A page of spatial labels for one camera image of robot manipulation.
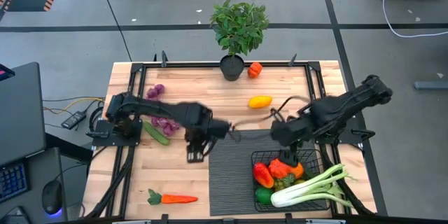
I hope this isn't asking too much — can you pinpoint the red-orange toy pumpkin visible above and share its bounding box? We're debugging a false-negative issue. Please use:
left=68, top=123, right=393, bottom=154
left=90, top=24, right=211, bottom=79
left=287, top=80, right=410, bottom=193
left=268, top=158, right=295, bottom=180

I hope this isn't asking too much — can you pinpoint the yellow cable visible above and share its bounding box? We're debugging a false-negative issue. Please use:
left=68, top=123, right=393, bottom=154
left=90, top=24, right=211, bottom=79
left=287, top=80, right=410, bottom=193
left=43, top=97, right=106, bottom=115

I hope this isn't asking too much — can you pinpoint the black device with pink light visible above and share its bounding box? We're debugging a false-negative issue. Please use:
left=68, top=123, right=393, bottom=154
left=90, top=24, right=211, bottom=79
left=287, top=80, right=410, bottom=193
left=0, top=63, right=15, bottom=82

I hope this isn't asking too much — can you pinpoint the grey desk foot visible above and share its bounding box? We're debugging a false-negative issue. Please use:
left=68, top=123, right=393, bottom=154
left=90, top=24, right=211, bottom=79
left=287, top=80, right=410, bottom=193
left=414, top=80, right=448, bottom=90

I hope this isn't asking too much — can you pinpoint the green avocado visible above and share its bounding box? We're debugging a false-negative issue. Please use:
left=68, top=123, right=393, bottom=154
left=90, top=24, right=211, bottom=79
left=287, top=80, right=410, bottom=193
left=255, top=186, right=275, bottom=205

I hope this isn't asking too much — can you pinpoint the round orange fruit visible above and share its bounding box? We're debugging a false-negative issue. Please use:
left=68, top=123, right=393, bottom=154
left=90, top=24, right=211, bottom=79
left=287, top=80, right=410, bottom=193
left=292, top=162, right=305, bottom=179

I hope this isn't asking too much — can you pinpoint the grey woven placemat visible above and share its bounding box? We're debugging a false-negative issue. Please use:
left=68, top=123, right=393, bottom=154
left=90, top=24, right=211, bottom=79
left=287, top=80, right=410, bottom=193
left=209, top=129, right=316, bottom=216

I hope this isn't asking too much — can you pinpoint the dark grey computer monitor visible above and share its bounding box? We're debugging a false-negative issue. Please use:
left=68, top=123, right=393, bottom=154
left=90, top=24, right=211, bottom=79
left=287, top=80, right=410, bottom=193
left=0, top=62, right=46, bottom=166

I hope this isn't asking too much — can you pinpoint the dark grey side desk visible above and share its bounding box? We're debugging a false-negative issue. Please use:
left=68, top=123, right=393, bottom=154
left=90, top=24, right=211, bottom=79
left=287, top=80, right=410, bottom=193
left=0, top=146, right=69, bottom=224

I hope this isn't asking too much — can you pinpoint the backlit computer keyboard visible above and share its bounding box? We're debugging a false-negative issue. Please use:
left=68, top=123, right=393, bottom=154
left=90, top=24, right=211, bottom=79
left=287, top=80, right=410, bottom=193
left=0, top=160, right=29, bottom=204

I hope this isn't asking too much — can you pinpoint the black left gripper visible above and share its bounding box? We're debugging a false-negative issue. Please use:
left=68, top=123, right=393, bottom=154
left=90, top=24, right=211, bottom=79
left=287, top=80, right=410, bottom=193
left=185, top=120, right=232, bottom=164

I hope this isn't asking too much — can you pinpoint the black metal table frame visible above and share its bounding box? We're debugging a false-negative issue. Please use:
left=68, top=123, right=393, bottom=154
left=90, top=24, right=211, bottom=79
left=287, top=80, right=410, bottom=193
left=83, top=50, right=377, bottom=220

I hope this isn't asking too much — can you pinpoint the black power adapter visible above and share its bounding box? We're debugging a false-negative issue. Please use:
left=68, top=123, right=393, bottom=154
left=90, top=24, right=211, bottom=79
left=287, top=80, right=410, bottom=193
left=61, top=111, right=88, bottom=130

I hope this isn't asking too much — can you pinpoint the purple onion braid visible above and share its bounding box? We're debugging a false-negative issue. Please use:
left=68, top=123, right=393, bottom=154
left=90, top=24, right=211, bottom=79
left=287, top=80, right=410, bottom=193
left=146, top=83, right=181, bottom=137

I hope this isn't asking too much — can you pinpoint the red orange mango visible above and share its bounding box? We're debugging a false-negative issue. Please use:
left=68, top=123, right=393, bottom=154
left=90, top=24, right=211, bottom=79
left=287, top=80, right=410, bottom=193
left=252, top=162, right=276, bottom=189

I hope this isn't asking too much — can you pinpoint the black computer mouse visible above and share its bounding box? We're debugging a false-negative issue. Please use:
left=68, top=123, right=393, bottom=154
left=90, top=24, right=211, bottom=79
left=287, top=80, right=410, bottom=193
left=41, top=179, right=64, bottom=215

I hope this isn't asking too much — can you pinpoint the orange carrot with green top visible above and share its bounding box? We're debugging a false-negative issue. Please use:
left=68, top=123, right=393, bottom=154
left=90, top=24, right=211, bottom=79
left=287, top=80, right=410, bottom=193
left=147, top=188, right=199, bottom=206

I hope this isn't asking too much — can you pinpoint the black wire basket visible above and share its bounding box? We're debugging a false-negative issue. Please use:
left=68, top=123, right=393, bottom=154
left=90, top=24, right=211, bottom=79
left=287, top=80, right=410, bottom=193
left=251, top=149, right=330, bottom=213

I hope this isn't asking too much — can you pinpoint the yellow orange mango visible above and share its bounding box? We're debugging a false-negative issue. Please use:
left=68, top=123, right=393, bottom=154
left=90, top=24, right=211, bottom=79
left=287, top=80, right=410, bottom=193
left=248, top=95, right=273, bottom=109

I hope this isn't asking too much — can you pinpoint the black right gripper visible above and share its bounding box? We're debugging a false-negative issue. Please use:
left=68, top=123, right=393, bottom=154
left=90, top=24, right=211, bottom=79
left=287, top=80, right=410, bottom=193
left=271, top=117, right=316, bottom=167

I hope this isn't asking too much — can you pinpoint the green cucumber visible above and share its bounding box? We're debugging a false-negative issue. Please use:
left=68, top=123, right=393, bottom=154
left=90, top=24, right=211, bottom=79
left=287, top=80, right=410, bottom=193
left=142, top=120, right=171, bottom=146

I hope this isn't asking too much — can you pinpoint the green plant in black pot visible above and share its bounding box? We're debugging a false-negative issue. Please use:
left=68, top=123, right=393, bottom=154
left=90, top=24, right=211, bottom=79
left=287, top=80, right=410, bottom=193
left=209, top=0, right=270, bottom=82

